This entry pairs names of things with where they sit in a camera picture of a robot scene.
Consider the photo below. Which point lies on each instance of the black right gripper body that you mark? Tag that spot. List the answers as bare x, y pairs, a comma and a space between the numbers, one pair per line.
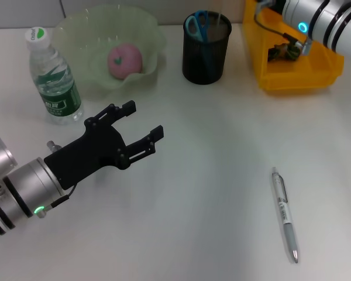
278, 5

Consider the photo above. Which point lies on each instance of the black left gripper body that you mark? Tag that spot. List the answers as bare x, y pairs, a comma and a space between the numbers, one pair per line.
87, 155

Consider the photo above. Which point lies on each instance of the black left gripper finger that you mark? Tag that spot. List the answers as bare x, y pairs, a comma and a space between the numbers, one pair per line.
128, 107
158, 133

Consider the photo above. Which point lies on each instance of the green plastic wrapper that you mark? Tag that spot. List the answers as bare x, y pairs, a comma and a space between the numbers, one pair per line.
280, 52

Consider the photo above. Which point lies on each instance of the pink toy peach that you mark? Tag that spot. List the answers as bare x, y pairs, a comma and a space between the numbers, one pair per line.
124, 60

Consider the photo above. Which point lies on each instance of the clear green-label water bottle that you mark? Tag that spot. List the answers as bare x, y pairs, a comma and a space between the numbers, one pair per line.
58, 99

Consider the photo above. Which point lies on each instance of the blue scissors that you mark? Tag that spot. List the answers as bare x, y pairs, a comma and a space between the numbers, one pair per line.
203, 29

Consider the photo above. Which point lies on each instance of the clear silver ballpoint pen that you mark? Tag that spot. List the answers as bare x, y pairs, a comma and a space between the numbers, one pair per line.
283, 207

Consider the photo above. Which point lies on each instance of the translucent green fruit plate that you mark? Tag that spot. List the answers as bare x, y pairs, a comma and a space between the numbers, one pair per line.
85, 44

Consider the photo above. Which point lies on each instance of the black mesh pen cup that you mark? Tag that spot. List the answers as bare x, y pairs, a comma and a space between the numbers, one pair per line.
206, 64

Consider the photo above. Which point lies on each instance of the yellow plastic bin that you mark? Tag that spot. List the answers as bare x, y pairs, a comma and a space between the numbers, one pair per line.
280, 76

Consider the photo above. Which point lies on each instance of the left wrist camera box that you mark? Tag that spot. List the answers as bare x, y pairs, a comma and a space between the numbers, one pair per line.
0, 155

